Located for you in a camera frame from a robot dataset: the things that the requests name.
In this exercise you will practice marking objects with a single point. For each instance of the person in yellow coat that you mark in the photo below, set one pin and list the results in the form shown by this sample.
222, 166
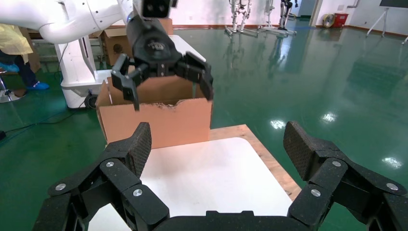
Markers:
12, 41

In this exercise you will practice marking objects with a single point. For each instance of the humanoid robot on stand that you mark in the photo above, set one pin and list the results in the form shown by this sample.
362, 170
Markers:
240, 16
283, 16

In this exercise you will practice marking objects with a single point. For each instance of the silver stool base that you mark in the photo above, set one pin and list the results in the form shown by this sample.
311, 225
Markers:
6, 95

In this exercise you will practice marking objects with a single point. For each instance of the large open cardboard box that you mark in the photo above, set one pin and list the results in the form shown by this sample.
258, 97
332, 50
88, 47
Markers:
159, 127

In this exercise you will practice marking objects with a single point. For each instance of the plain brown cardboard box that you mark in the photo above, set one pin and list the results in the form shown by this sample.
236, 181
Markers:
166, 27

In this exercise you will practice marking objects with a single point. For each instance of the plywood board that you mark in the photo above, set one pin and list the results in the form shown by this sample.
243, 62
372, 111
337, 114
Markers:
271, 162

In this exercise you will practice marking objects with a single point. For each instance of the tall brown cardboard carton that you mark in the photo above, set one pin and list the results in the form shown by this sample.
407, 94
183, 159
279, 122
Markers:
33, 59

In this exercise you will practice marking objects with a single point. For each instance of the white side table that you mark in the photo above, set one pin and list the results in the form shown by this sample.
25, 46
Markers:
188, 47

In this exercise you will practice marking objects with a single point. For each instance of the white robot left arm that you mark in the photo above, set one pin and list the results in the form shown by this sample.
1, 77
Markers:
63, 19

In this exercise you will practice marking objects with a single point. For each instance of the cardboard box with round hole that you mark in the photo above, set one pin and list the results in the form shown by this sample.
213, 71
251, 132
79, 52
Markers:
111, 44

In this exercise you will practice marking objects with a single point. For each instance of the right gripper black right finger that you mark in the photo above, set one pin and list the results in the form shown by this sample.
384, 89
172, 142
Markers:
334, 178

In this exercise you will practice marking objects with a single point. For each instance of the white round fan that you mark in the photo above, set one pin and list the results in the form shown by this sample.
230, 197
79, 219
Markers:
327, 20

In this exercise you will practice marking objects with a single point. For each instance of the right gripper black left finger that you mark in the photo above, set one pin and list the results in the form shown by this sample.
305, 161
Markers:
121, 178

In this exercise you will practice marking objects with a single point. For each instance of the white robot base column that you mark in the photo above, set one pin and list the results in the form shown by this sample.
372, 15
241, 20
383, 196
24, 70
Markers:
76, 63

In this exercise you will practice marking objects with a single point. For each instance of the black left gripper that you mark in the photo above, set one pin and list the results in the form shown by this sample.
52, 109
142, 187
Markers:
153, 47

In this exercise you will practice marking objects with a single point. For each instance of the red box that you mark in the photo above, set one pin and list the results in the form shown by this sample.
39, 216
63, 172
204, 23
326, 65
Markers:
340, 20

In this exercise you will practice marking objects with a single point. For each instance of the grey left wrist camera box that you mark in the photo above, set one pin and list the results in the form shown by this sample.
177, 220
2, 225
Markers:
154, 8

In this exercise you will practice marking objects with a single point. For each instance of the black display on tripod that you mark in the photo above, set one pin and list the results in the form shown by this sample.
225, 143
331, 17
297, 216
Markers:
393, 3

